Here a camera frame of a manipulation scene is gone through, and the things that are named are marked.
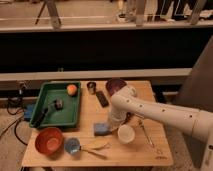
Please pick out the blue sponge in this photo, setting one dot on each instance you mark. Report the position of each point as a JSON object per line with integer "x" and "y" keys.
{"x": 101, "y": 129}

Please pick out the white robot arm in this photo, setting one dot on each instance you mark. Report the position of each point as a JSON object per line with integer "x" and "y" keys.
{"x": 194, "y": 122}

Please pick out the black remote control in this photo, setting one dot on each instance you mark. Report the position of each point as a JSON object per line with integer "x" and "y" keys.
{"x": 102, "y": 99}

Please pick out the small metal cup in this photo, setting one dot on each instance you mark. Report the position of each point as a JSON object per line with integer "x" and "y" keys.
{"x": 91, "y": 86}

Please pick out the orange peach fruit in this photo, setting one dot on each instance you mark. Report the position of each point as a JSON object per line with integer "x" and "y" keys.
{"x": 72, "y": 89}

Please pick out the dark pinecone object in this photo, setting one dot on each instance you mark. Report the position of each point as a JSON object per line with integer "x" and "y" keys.
{"x": 128, "y": 117}

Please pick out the green plastic tray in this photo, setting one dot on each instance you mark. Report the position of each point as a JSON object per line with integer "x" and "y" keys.
{"x": 68, "y": 116}

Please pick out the white paper cup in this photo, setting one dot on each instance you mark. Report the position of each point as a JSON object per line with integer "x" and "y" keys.
{"x": 126, "y": 134}

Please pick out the metal tongs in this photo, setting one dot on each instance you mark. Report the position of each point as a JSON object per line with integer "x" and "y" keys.
{"x": 95, "y": 149}

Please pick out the clear blue glass cup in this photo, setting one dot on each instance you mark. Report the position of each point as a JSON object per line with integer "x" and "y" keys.
{"x": 72, "y": 146}

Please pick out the orange red bowl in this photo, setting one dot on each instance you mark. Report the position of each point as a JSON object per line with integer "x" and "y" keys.
{"x": 49, "y": 140}

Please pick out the blue box beside table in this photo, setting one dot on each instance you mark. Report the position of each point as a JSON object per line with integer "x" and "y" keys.
{"x": 28, "y": 112}

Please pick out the black handled dish brush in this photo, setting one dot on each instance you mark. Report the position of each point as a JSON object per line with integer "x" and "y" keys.
{"x": 56, "y": 105}

